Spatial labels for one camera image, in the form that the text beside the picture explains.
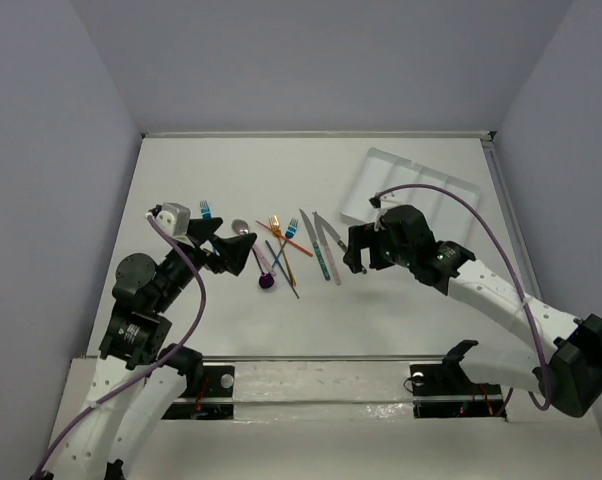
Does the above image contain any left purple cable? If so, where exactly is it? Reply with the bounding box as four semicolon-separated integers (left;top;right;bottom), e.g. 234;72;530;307
29;214;207;476

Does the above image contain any dark blue chopstick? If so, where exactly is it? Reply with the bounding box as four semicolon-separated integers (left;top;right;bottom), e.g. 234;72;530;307
264;240;300;300

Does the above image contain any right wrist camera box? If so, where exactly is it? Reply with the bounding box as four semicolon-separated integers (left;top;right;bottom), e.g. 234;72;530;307
369;192;400;210

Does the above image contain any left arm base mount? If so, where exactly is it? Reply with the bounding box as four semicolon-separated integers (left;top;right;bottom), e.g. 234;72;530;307
162;363;235;421

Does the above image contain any purple spoon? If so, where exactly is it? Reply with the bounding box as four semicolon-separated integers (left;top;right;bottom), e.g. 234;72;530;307
252;249;275;290

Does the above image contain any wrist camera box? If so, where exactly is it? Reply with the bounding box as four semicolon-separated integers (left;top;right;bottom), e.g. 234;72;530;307
149;202;191;238
369;192;400;210

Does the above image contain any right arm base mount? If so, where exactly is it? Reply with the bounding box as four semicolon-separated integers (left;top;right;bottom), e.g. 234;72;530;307
403;363;507;420

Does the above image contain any orange chopstick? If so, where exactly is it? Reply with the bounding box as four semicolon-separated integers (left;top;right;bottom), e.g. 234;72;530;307
255;220;314;258

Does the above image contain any knife pink handle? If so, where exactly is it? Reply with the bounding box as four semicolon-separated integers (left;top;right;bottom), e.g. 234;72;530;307
313;211;341;285

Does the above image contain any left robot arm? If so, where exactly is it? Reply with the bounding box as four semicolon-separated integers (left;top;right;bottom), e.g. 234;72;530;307
33;206;257;479

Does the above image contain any white divided cutlery tray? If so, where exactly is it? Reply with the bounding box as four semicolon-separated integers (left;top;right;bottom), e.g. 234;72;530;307
340;148;481;244

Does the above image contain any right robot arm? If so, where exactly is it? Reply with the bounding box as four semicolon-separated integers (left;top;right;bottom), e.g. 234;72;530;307
343;205;602;418

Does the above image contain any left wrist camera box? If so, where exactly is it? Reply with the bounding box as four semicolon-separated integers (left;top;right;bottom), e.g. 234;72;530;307
149;202;191;238

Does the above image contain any knife dark handle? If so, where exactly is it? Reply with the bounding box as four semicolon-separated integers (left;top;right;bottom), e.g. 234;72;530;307
313;212;347;252

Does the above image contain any silver spoon pink handle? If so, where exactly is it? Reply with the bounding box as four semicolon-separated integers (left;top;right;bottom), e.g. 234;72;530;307
231;219;276;276

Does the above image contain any knife green handle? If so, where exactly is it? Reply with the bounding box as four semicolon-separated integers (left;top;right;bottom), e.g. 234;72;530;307
299;209;331;281

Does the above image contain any gold fork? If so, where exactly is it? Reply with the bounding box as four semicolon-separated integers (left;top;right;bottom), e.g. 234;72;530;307
269;215;297;287

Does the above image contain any blue fork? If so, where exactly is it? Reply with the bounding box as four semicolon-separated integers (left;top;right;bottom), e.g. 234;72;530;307
199;200;219;256
277;218;298;275

